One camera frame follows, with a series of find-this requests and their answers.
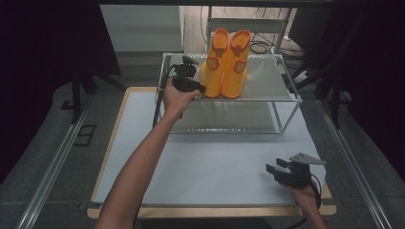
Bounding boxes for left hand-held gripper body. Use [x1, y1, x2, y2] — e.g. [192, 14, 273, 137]
[171, 54, 201, 94]

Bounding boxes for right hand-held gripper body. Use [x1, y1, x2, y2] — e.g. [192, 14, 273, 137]
[279, 152, 328, 189]

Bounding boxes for yellow duck rain boot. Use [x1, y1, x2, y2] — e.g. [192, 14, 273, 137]
[220, 29, 253, 99]
[200, 27, 231, 99]

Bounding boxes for metal two-shelf shoe rack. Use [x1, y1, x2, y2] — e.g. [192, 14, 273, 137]
[154, 52, 304, 135]

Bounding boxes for person's right hand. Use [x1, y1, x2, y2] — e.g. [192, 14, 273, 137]
[281, 181, 320, 208]

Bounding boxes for person's left hand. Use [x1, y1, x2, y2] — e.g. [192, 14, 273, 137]
[162, 77, 203, 118]

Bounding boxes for white table mat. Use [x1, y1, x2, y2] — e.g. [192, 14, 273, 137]
[94, 91, 329, 206]

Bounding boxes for white cabinet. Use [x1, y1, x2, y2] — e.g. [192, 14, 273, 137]
[99, 4, 186, 53]

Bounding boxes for black stand legs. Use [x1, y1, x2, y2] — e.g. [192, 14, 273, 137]
[289, 56, 344, 130]
[70, 71, 126, 126]

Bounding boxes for dark curtain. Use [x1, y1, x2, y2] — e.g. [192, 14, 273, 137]
[314, 0, 405, 183]
[0, 0, 122, 186]

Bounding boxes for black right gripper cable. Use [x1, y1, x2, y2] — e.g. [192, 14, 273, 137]
[285, 173, 323, 229]

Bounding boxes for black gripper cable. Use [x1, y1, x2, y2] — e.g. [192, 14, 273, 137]
[285, 173, 323, 229]
[152, 63, 180, 129]

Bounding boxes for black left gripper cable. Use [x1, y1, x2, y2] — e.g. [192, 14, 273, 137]
[152, 63, 180, 129]

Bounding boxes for aluminium rail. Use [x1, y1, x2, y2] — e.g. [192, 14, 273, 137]
[316, 98, 394, 229]
[15, 94, 94, 229]

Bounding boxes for black floor cables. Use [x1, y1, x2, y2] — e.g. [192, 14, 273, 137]
[200, 6, 307, 60]

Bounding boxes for grey metal stand frame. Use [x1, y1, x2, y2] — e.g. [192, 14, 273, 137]
[205, 6, 292, 55]

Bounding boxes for black floor bracket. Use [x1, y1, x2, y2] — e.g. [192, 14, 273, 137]
[73, 124, 96, 148]

